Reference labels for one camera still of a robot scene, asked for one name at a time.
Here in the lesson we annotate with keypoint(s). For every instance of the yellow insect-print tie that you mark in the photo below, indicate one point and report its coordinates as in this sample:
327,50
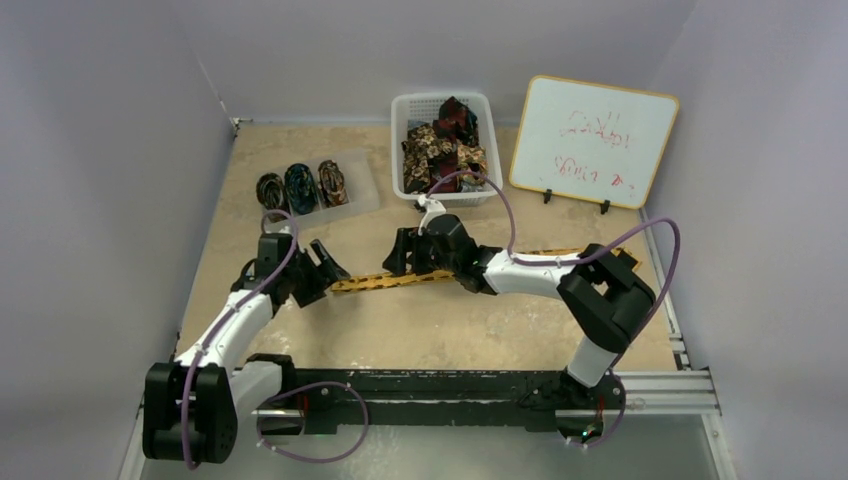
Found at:
386,280

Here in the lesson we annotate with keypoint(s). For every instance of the brown floral tie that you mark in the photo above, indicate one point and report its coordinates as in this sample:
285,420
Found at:
428,156

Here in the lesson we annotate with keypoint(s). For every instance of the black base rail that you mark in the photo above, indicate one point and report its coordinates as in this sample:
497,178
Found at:
538,401

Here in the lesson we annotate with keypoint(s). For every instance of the dark red tie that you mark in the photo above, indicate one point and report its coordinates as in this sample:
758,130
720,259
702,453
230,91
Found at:
457,134

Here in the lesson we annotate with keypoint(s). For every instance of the whiteboard with yellow frame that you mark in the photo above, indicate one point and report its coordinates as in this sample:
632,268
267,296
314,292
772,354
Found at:
591,142

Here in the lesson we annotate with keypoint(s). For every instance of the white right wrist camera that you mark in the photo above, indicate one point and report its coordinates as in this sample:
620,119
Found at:
431,208

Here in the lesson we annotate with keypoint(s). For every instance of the clear plastic organizer tray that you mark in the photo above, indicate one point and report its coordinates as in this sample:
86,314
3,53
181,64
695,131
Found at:
362,192

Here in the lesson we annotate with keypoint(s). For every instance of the rolled dark striped tie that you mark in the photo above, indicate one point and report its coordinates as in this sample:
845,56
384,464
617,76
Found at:
271,193

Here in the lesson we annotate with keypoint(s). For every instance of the rolled blue green tie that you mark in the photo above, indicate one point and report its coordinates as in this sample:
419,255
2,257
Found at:
300,189

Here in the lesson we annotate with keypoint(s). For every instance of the white plastic basket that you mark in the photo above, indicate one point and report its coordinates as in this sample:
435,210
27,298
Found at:
424,107

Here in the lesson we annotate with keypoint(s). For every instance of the rolled pink brown tie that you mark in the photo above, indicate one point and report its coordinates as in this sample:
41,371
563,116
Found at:
332,185

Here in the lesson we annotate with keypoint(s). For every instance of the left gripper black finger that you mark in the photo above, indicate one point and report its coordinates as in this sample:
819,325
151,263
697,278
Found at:
308,290
329,268

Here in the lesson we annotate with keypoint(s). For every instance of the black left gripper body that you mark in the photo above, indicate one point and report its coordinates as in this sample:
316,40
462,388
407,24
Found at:
302,271

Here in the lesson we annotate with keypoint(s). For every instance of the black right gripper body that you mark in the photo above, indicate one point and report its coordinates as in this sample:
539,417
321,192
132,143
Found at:
416,248

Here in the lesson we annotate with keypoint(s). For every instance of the aluminium frame rail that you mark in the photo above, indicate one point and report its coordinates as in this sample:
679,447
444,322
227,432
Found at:
684,391

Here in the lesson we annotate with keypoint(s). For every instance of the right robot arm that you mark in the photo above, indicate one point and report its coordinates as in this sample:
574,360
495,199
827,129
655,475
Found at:
608,300

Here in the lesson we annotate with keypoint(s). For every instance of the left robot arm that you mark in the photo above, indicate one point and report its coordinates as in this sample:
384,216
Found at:
193,404

